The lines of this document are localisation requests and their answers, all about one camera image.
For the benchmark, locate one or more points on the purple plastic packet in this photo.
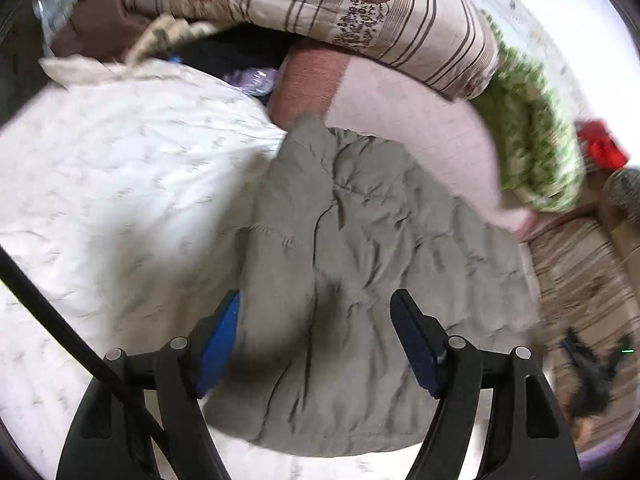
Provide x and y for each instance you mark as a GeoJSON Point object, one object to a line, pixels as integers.
{"type": "Point", "coordinates": [252, 81]}

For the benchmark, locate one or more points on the cream patterned cloth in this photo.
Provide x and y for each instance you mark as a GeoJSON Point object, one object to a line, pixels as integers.
{"type": "Point", "coordinates": [165, 35]}

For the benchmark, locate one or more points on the brown cloth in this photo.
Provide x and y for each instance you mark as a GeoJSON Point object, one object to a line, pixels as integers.
{"type": "Point", "coordinates": [100, 25]}

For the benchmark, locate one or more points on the red cloth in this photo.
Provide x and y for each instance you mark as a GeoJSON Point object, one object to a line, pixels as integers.
{"type": "Point", "coordinates": [602, 145]}

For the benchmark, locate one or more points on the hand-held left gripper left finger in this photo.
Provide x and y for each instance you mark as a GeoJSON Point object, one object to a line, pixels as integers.
{"type": "Point", "coordinates": [220, 345]}

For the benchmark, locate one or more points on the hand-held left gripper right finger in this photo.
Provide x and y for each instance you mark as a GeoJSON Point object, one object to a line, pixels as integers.
{"type": "Point", "coordinates": [417, 345]}

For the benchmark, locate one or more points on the dark cloth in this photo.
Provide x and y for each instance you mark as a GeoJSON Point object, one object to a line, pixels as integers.
{"type": "Point", "coordinates": [225, 50]}

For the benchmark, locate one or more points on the olive quilted hooded jacket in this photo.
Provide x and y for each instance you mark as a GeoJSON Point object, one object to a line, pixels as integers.
{"type": "Point", "coordinates": [360, 285]}

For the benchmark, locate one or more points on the wooden wardrobe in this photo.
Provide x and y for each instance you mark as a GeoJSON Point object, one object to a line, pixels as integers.
{"type": "Point", "coordinates": [20, 70]}

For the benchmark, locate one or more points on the printed plastic bag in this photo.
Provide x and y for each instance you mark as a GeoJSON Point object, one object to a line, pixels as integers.
{"type": "Point", "coordinates": [50, 5]}

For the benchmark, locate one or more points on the grey knit cloth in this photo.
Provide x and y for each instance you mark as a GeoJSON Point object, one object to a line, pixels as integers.
{"type": "Point", "coordinates": [625, 190]}

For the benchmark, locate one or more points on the pink bolster pillow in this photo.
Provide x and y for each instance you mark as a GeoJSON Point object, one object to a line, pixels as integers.
{"type": "Point", "coordinates": [400, 115]}

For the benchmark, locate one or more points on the white printed bed quilt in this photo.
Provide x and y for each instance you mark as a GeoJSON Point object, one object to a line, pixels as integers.
{"type": "Point", "coordinates": [125, 170]}

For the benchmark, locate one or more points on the striped beige headboard cushion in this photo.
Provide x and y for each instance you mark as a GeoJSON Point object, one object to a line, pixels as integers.
{"type": "Point", "coordinates": [575, 270]}

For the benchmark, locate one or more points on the green patterned blanket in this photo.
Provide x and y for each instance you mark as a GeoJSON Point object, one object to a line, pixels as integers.
{"type": "Point", "coordinates": [530, 125]}

